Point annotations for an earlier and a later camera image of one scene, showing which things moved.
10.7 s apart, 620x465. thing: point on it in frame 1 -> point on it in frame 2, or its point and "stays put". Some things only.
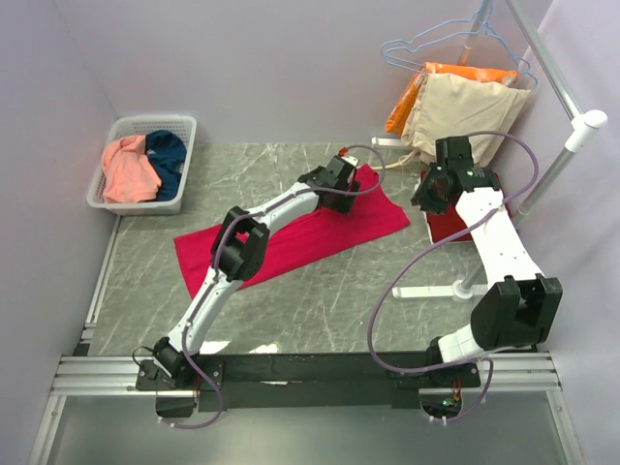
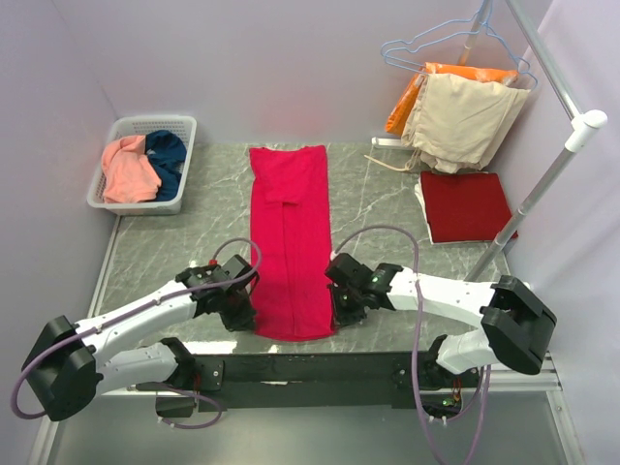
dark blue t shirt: (168, 151) stays put
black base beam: (377, 381) stays put
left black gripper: (342, 204) -> (244, 319)
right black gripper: (421, 198) -> (343, 318)
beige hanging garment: (447, 105) stays put
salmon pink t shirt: (130, 176) stays put
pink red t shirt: (369, 213) -> (292, 241)
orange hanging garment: (394, 123) stays put
